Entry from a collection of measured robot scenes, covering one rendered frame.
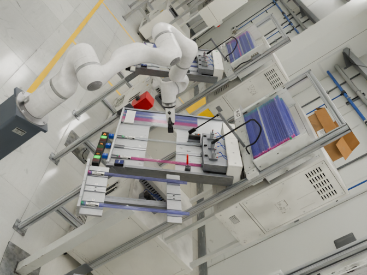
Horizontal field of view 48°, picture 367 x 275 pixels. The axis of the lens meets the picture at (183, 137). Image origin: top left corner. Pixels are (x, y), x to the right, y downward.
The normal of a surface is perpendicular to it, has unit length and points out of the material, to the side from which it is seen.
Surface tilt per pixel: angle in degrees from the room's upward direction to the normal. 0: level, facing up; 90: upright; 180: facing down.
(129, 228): 90
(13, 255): 0
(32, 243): 0
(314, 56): 90
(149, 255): 90
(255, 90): 90
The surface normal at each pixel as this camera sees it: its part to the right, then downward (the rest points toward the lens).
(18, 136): 0.25, 0.77
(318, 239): -0.59, -0.70
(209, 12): -0.01, 0.51
